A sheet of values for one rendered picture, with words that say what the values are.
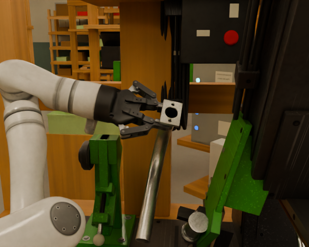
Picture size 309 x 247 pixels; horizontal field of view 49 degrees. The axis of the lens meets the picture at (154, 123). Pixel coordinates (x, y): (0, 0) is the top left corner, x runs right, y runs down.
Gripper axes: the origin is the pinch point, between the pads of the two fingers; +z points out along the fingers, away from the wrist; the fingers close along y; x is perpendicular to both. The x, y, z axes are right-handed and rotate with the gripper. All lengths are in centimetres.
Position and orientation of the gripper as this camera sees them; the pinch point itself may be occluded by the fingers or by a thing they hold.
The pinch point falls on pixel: (165, 116)
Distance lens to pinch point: 69.9
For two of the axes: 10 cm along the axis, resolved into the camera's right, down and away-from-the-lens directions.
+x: -1.3, 4.6, 8.8
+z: 9.8, 2.2, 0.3
